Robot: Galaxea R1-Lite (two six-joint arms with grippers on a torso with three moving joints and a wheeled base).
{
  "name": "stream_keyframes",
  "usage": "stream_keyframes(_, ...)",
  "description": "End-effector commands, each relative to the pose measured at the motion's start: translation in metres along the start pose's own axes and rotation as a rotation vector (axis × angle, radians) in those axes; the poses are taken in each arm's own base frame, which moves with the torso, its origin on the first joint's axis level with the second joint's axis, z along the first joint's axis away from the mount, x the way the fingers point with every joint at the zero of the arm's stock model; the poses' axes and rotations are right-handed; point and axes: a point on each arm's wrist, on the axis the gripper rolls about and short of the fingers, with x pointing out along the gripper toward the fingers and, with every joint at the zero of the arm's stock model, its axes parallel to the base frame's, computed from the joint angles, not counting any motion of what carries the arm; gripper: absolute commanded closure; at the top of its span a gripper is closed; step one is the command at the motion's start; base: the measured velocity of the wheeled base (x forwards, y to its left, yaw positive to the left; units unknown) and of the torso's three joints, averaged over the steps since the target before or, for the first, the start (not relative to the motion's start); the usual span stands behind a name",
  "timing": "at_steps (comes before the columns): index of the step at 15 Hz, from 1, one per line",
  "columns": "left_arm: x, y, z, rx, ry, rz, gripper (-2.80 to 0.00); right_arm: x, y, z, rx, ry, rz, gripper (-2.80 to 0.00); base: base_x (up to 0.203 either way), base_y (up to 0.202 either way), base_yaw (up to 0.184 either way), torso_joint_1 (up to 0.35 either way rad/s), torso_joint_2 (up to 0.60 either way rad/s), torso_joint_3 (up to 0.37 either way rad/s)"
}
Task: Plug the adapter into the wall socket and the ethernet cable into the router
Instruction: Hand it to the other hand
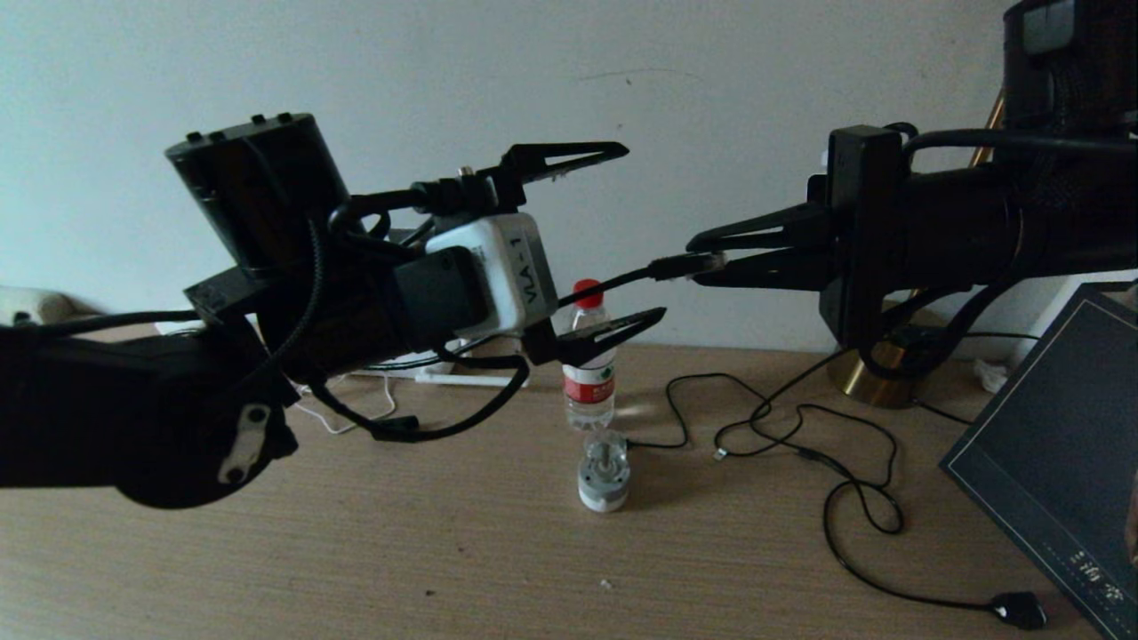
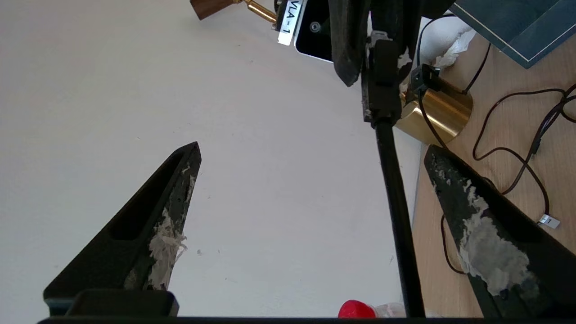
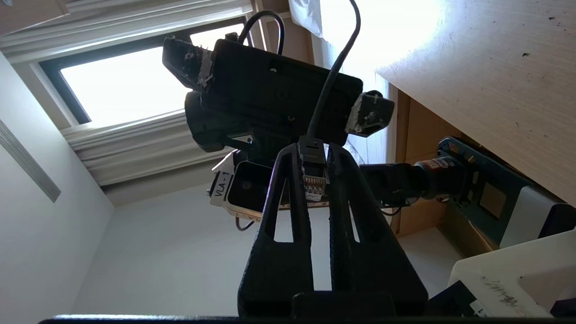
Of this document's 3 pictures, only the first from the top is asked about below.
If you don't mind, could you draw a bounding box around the thin white adapter cable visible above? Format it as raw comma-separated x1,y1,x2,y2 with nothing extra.
293,373,398,436

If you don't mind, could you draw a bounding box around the small clear humidifier grey base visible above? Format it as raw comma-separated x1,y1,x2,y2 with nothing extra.
577,430,632,514

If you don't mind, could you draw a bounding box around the black cable with round disc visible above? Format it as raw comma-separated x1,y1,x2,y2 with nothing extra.
556,252,725,308

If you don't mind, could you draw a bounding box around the water bottle with red cap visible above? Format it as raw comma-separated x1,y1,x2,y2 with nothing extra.
561,280,617,433

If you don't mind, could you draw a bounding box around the black usb cable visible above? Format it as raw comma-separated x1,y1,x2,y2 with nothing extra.
622,374,774,451

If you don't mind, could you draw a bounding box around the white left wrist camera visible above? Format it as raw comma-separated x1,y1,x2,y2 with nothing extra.
427,212,557,337

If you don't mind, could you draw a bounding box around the white wifi router with antennas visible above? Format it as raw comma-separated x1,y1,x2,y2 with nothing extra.
342,338,529,390

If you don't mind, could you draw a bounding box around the black cable with silver connector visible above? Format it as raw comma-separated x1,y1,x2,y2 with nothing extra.
712,336,890,463

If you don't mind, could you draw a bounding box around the black lamp power cord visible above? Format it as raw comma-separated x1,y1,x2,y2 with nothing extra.
751,404,1048,632

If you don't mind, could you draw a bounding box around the small black lamp connector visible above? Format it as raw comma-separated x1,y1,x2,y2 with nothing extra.
889,324,950,370

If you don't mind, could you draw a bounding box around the black right camera cable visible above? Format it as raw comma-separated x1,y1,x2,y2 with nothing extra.
858,129,1138,383

